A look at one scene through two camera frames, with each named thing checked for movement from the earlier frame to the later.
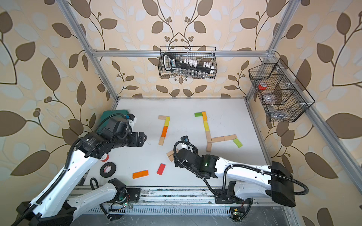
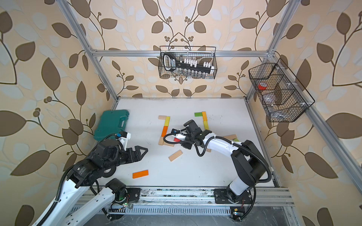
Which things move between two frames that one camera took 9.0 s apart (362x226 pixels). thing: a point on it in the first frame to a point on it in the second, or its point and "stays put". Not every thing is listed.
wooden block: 161,140 stays put
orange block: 164,131 stays put
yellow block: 206,126 stays put
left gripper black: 141,141 to 137,157
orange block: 140,174 stays put
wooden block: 226,138 stays put
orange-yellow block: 204,116 stays put
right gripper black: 176,161 to 187,146
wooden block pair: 169,153 to 167,144
